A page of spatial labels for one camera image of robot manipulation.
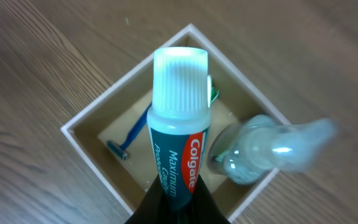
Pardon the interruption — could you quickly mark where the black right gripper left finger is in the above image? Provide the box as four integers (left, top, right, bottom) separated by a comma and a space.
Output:
125, 175, 170, 224

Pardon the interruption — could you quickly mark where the green white toothbrush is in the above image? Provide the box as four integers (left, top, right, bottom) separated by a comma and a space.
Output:
207, 75, 213, 107

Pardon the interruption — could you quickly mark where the clear foam soap pump bottle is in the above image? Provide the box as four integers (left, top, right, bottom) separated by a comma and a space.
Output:
207, 114, 338, 185

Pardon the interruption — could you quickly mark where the pink open cardboard box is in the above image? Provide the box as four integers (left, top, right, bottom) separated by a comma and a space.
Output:
61, 25, 288, 214

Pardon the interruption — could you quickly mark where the blue disposable razor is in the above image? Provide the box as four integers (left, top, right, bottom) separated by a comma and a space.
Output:
106, 103, 152, 161

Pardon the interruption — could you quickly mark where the green Dettol soap bar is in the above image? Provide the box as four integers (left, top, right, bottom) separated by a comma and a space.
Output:
209, 86, 219, 105

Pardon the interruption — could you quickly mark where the teal toothpaste tube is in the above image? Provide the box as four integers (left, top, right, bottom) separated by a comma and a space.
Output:
147, 47, 211, 211

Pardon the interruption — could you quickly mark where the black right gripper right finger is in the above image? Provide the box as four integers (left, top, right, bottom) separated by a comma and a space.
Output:
185, 175, 230, 224

